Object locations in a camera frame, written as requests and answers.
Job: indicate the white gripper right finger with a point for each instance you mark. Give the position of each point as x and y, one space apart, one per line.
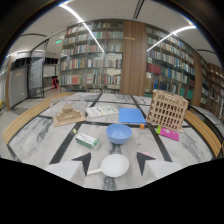
156 167

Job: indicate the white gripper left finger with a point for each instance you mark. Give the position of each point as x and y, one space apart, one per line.
71 168

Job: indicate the small yellow green cube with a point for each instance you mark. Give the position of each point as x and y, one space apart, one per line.
74 131

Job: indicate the small orange cube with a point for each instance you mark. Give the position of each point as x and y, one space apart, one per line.
142 126

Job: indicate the green and white box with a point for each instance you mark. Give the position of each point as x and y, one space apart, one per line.
87 140

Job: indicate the white ladle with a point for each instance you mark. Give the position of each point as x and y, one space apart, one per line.
113 165

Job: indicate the blue bowl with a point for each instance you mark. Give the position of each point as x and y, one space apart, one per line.
119 133

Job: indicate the small wooden temple model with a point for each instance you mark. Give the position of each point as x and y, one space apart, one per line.
68 115

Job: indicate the blue book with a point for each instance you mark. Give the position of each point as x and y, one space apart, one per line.
131 115

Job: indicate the large wooden building model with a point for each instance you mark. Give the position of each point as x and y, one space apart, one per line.
167 110

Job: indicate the wooden slatted bench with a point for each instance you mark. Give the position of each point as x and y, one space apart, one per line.
204 130
30 115

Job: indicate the clear acrylic case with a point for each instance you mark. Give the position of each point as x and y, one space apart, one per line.
74 104

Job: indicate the red chair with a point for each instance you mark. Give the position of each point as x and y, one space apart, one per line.
54 83

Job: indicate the tall library bookshelf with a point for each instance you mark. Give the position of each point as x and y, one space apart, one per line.
169 64
92 56

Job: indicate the wooden wall panel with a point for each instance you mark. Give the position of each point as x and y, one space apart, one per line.
134 58

